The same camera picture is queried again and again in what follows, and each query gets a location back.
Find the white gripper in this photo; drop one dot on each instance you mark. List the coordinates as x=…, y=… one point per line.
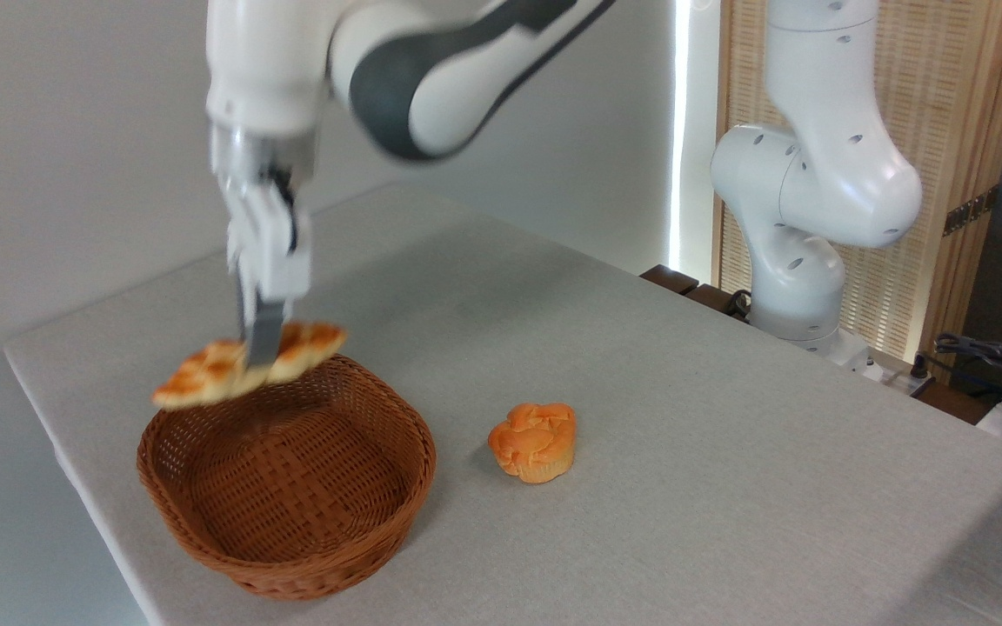
x=270, y=252

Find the long braided bread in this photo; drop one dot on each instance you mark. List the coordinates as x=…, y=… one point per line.
x=205, y=374

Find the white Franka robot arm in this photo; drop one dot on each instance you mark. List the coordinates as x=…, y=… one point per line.
x=466, y=78

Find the orange muffin-shaped bread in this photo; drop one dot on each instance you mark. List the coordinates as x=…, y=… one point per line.
x=534, y=442

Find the brown wicker basket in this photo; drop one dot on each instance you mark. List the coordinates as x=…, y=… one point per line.
x=327, y=539

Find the dark wooden bench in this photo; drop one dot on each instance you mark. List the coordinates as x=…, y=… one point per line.
x=675, y=280

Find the grey linen tablecloth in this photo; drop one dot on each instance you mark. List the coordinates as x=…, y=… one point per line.
x=684, y=487

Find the white power strip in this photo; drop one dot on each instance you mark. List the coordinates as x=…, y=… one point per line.
x=901, y=379

